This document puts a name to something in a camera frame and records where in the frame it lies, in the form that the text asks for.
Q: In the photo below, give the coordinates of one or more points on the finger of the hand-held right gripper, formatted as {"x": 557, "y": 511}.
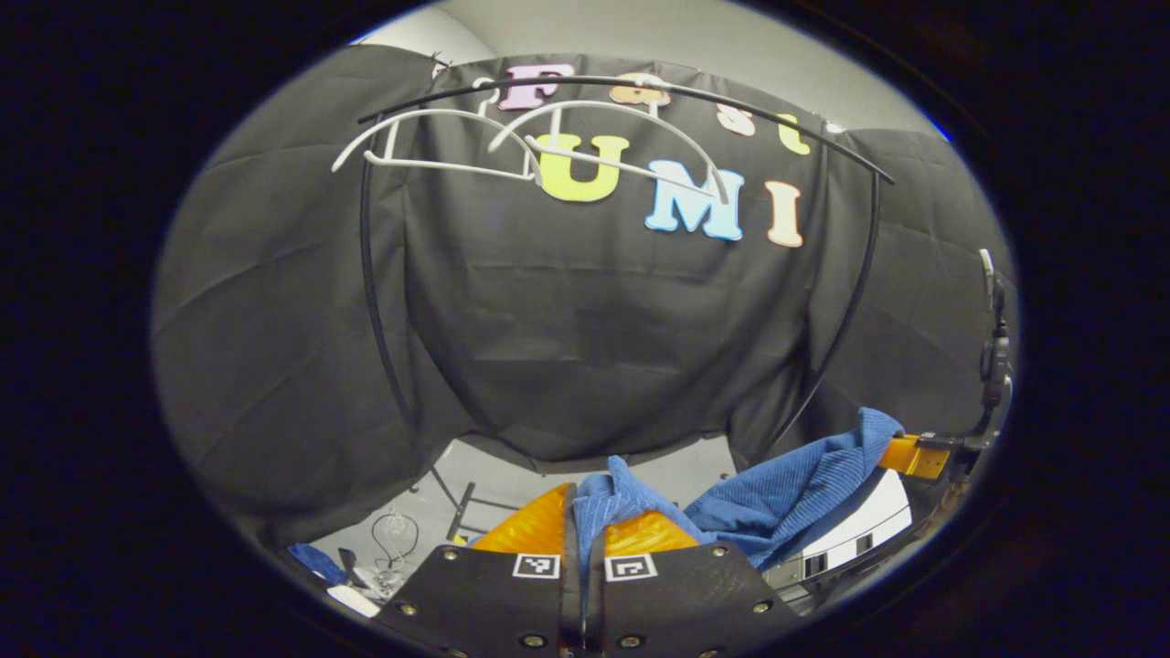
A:
{"x": 914, "y": 457}

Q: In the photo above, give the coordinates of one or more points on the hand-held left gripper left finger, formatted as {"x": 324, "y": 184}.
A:
{"x": 475, "y": 603}

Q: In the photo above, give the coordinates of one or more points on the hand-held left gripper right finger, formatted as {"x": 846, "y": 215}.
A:
{"x": 686, "y": 603}

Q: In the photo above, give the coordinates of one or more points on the black metal clothes rack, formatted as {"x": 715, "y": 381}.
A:
{"x": 373, "y": 302}

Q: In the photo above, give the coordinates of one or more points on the white plastic clothes hanger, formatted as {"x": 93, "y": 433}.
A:
{"x": 430, "y": 111}
{"x": 594, "y": 103}

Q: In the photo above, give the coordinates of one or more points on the small white flat object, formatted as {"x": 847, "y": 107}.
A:
{"x": 352, "y": 600}

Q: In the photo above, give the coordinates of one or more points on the small blue cloth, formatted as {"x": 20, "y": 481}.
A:
{"x": 315, "y": 562}

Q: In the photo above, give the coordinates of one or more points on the black backdrop cloth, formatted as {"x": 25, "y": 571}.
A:
{"x": 567, "y": 347}

